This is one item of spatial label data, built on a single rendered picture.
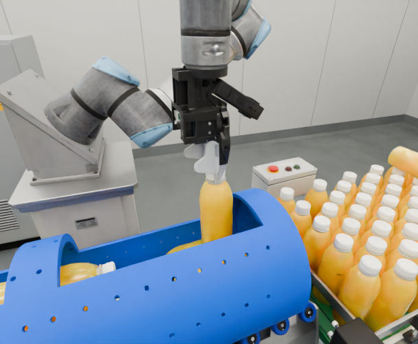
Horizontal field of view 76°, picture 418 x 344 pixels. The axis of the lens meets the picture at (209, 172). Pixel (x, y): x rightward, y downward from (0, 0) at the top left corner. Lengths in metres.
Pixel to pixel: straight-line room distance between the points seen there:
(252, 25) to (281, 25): 2.79
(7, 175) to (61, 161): 1.39
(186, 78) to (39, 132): 0.49
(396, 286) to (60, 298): 0.64
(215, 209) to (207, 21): 0.32
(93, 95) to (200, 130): 0.40
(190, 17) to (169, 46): 2.77
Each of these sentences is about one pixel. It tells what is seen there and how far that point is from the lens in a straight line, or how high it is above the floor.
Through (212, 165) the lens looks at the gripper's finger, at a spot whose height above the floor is 1.32.
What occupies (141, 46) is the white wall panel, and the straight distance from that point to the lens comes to 3.14.
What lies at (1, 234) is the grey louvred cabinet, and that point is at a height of 0.18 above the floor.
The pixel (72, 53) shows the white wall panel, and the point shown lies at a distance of 3.16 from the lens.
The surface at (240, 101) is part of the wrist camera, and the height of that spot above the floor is 1.43.
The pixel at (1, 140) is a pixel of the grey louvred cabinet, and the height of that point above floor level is 0.89.
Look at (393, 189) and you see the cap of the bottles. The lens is 0.98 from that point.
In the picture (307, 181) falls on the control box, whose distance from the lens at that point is 1.00.
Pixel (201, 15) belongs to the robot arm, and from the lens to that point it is 0.41.
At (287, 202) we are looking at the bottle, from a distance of 0.84.
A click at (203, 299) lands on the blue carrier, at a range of 0.46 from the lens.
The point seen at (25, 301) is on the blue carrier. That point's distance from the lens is 0.47.
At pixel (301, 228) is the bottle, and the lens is 0.80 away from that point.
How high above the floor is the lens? 1.55
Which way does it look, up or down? 30 degrees down
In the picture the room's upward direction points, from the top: straight up
